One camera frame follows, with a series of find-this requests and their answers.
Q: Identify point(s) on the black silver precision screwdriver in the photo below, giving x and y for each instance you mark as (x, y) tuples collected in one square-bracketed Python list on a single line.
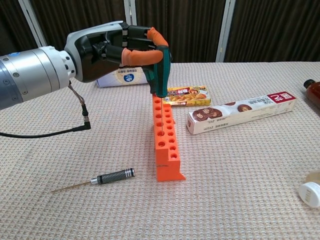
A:
[(115, 176)]

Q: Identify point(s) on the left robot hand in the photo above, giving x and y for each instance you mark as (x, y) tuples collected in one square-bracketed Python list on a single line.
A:
[(95, 57)]

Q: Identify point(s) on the dark partition panel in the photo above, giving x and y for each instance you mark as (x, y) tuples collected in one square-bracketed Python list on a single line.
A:
[(82, 15), (275, 25), (10, 25), (190, 25)]

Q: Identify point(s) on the orange tool holder block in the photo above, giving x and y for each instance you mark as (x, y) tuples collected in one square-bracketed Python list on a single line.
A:
[(162, 160)]

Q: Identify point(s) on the white partition post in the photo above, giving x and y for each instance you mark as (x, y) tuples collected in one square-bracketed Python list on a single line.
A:
[(225, 30), (130, 11), (33, 22)]

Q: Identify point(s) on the brown plastic bottle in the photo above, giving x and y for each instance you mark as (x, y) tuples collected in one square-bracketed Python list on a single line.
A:
[(313, 95)]

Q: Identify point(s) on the clear bottle white cap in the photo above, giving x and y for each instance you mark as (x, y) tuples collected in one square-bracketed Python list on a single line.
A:
[(310, 193)]

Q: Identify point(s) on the yellow curry box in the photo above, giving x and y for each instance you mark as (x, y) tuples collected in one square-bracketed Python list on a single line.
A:
[(190, 96)]

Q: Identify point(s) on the blue tissue pack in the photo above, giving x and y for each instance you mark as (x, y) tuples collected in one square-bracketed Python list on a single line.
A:
[(125, 80)]

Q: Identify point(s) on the white plastic wrap box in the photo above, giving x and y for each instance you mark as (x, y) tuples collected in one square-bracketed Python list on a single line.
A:
[(237, 117)]

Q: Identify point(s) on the beige woven table cloth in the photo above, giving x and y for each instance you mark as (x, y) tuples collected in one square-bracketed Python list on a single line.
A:
[(75, 212)]

